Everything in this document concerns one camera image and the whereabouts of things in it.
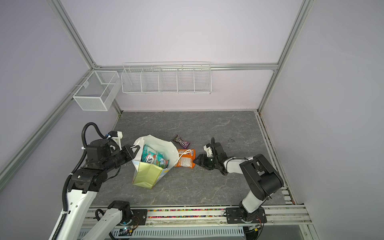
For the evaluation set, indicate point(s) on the illustrated paper gift bag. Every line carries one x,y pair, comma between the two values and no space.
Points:
147,175

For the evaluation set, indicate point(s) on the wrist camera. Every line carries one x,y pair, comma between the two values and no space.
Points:
116,136
208,149

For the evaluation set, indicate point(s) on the white mesh box basket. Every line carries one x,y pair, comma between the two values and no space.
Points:
98,91

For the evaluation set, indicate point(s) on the long white wire basket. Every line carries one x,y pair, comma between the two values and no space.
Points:
167,78

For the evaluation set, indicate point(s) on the orange Fox's candy bag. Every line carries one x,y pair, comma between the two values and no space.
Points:
187,158

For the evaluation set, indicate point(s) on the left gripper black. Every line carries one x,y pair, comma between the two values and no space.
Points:
130,155

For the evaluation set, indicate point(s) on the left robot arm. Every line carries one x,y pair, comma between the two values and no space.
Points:
101,154

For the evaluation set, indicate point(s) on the Fox's mint blossom candy bag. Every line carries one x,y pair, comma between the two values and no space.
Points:
151,156

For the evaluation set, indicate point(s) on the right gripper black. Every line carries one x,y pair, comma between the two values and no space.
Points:
201,161

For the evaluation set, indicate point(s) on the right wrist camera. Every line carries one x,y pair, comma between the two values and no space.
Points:
208,149

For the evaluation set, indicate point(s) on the purple M&M's packet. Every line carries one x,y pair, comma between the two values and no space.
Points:
181,142

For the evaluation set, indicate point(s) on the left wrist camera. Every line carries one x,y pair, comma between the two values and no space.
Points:
116,136

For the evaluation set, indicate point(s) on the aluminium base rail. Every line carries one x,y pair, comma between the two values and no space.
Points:
205,222

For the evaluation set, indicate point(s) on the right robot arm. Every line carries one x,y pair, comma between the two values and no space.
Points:
262,178

